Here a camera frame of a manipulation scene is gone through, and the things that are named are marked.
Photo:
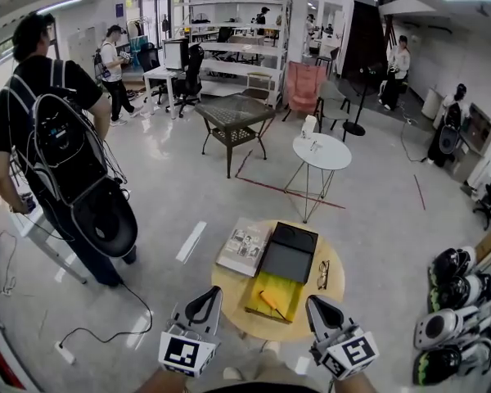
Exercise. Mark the white computer case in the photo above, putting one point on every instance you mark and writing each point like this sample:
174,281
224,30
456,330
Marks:
174,53

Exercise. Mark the white shelf rack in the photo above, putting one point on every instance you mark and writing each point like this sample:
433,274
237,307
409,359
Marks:
245,68

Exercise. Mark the dark glass-top square table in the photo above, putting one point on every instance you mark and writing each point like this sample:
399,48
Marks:
233,111

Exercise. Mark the black round-base stand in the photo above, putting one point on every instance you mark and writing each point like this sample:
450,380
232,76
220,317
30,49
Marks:
354,128

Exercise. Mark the white carton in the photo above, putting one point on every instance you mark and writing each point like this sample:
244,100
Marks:
309,126

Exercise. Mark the grey photo book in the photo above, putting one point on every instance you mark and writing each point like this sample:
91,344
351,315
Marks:
243,246

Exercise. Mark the white desk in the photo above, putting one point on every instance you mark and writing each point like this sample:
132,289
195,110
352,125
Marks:
157,72

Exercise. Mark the round wooden table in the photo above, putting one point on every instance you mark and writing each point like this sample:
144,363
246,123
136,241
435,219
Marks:
231,289

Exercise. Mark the grey open cabinet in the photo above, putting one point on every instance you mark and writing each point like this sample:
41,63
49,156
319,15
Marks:
480,127

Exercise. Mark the round white side table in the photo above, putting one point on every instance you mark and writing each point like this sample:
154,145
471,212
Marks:
327,154

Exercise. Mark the person's right forearm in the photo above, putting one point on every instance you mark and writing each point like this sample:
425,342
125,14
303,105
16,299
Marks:
352,385

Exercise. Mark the wooden frame chair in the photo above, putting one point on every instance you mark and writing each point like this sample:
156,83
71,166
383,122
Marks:
258,94

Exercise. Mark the white cylindrical bin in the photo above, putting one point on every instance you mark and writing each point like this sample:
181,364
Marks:
430,102

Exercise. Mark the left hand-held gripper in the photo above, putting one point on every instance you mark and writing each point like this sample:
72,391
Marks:
184,353

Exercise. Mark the white power strip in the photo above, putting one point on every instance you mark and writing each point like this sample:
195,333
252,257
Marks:
65,352

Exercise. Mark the person's black shirt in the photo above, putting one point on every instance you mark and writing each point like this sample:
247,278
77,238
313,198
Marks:
262,388

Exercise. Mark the person's left forearm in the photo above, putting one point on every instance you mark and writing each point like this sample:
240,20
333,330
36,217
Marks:
163,383

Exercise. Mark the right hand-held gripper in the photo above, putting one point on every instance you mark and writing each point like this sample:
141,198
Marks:
348,354

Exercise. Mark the orange handled tool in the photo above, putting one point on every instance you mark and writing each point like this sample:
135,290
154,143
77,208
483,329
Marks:
268,298

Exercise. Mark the glass entrance door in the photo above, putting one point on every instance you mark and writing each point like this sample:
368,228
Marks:
155,10

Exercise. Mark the person's left white shoe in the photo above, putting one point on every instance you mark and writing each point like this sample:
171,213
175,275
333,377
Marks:
232,373

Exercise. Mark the blue wall poster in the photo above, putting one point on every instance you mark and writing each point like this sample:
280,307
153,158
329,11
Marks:
120,10

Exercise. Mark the pink armchair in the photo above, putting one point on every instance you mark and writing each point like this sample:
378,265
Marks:
307,84

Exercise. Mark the black-framed eyeglasses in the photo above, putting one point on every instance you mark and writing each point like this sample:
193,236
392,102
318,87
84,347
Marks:
322,281

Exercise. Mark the grey chair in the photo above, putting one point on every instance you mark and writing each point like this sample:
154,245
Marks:
331,100

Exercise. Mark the black and yellow tray box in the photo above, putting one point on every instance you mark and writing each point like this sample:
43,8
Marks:
286,293

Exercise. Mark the grey locker cabinet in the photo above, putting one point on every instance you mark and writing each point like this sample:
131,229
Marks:
82,43

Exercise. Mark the small white gadget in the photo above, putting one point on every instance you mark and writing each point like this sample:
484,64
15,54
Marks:
315,145

